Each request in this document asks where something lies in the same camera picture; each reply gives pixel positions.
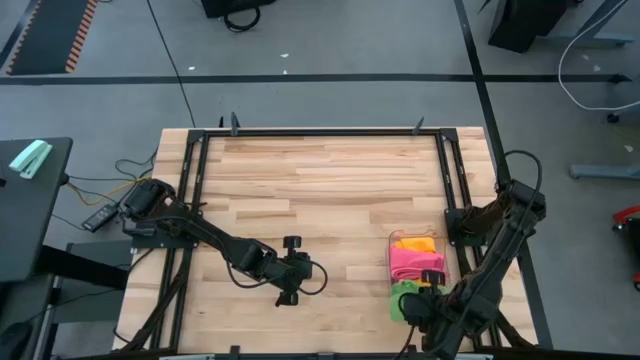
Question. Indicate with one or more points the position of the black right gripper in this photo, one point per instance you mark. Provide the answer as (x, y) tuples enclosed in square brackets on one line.
[(422, 310)]

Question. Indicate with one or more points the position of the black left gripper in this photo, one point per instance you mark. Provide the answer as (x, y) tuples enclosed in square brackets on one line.
[(290, 272)]

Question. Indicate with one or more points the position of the pink microfiber towel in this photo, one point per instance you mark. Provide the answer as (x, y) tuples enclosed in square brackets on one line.
[(415, 265)]

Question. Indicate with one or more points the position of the green microfiber towel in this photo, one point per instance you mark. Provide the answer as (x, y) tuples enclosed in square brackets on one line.
[(397, 300)]

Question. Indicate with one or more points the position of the clear plastic bin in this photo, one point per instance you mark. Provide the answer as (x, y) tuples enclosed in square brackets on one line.
[(392, 235)]

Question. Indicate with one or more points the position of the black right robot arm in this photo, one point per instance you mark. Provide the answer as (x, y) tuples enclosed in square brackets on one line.
[(500, 250)]

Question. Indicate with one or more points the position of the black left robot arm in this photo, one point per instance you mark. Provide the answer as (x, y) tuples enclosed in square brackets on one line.
[(200, 230)]

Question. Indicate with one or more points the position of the grey desk foot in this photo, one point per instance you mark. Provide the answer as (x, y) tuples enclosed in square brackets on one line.
[(605, 171)]

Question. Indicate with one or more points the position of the red cart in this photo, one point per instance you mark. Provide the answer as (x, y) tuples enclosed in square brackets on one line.
[(627, 215)]

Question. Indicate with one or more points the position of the black desk foot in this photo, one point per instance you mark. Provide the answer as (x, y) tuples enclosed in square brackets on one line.
[(85, 267)]

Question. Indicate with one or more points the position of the black caster wheel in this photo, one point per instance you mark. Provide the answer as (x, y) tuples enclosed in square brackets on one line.
[(613, 118)]

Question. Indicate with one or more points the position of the black side desk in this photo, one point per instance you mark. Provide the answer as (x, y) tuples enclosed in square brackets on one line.
[(30, 225)]

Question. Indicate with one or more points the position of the black equipment base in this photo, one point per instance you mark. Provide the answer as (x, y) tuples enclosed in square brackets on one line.
[(235, 6)]

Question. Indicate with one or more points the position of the black cabinet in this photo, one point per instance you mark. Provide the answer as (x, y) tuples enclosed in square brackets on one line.
[(525, 22)]

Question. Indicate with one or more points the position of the mint green stapler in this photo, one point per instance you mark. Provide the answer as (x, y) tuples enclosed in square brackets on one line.
[(30, 159)]

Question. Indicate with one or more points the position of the black orange-striped floor mat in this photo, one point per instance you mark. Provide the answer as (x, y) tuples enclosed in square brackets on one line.
[(50, 35)]

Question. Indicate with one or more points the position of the grey desk frame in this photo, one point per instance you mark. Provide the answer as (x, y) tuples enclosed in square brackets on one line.
[(590, 39)]

